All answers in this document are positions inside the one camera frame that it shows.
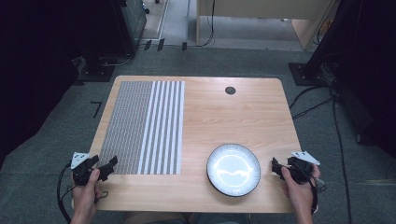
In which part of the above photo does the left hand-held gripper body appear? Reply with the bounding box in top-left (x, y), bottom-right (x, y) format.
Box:
top-left (70, 151), bottom-right (101, 187)

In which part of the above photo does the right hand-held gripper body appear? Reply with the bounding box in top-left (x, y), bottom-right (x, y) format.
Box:
top-left (286, 150), bottom-right (321, 185)

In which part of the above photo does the person's left hand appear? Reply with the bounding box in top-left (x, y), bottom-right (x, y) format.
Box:
top-left (71, 167), bottom-right (104, 217)

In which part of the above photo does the person's right hand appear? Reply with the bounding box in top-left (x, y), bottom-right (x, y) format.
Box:
top-left (280, 163), bottom-right (322, 217)

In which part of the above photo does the white plate with dark rim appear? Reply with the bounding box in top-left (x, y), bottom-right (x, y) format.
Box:
top-left (205, 143), bottom-right (262, 198)

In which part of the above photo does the grey striped placemat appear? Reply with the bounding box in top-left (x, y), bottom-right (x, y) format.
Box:
top-left (96, 80), bottom-right (186, 175)

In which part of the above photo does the black stand base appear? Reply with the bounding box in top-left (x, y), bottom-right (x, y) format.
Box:
top-left (288, 62), bottom-right (332, 87)
top-left (76, 63), bottom-right (116, 83)

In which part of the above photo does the dark curtain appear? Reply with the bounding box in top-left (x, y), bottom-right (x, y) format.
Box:
top-left (306, 0), bottom-right (396, 158)
top-left (0, 0), bottom-right (125, 169)

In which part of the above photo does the dark equipment cabinet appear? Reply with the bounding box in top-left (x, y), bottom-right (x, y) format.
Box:
top-left (112, 0), bottom-right (148, 56)

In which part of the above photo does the light wooden desk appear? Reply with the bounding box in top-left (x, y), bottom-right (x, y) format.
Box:
top-left (195, 0), bottom-right (340, 51)

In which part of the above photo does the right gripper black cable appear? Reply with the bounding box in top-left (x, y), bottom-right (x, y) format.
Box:
top-left (306, 170), bottom-right (327, 217)

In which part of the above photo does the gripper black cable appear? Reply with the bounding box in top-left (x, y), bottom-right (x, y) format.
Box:
top-left (306, 170), bottom-right (327, 217)
top-left (56, 161), bottom-right (78, 224)

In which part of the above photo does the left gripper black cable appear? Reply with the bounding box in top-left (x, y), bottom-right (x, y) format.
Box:
top-left (56, 161), bottom-right (78, 224)

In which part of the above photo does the long black floor cable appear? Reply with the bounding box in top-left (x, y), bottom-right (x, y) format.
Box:
top-left (330, 90), bottom-right (353, 224)

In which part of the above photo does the black looped floor cable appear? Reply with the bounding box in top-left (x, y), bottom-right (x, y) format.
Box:
top-left (98, 53), bottom-right (135, 67)

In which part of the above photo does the black hanging cable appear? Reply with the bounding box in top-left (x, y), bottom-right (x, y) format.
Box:
top-left (196, 0), bottom-right (217, 49)

